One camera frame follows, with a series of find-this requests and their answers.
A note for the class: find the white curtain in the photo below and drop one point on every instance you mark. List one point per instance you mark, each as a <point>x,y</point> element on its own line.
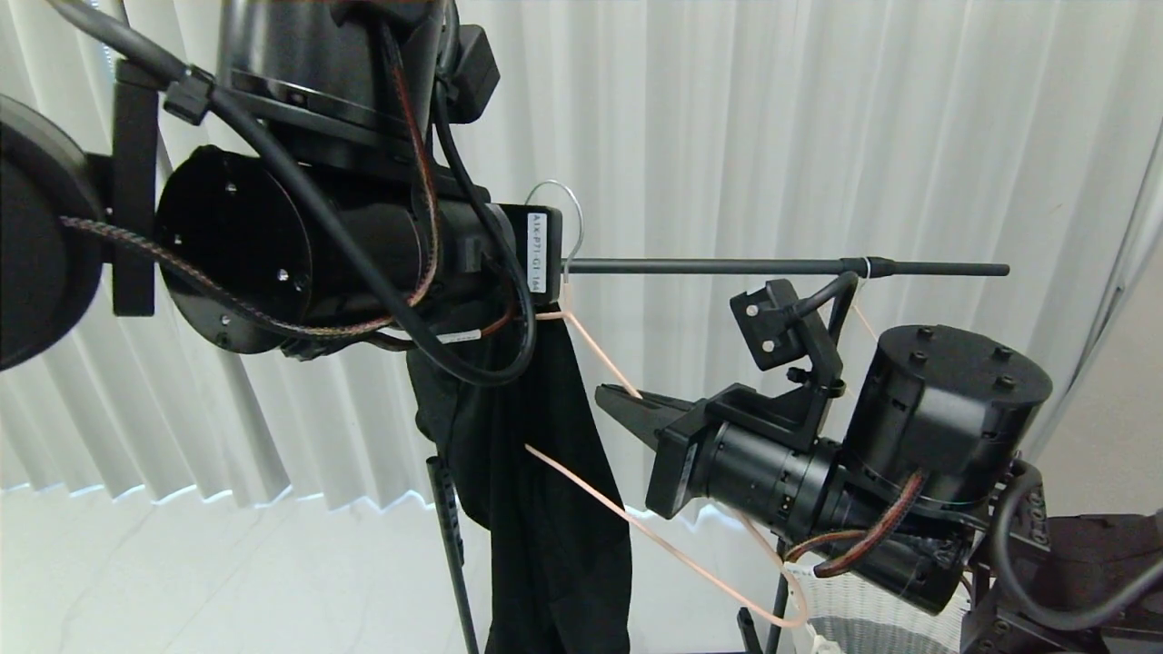
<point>818,136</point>

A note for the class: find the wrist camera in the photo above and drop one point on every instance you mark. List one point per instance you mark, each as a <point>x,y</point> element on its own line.
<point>474,73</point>
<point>768,322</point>

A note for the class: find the black garment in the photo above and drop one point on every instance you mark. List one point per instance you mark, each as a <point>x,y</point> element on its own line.
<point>545,545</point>

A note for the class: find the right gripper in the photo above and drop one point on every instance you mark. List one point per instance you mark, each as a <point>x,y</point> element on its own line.
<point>763,481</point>

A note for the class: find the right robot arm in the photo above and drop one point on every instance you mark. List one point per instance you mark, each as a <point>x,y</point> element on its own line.
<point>954,427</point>

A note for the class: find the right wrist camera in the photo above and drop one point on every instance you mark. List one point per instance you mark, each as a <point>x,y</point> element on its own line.
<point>768,322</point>

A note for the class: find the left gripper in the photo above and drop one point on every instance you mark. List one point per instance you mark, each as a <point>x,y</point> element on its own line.
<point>509,227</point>

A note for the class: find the white laundry basket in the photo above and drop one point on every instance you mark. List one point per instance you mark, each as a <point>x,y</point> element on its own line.
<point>863,618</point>

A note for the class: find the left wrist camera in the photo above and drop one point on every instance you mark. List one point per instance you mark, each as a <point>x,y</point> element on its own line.
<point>474,73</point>

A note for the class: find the black clothes rack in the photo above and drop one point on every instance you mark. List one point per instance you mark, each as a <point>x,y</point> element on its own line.
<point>727,266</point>

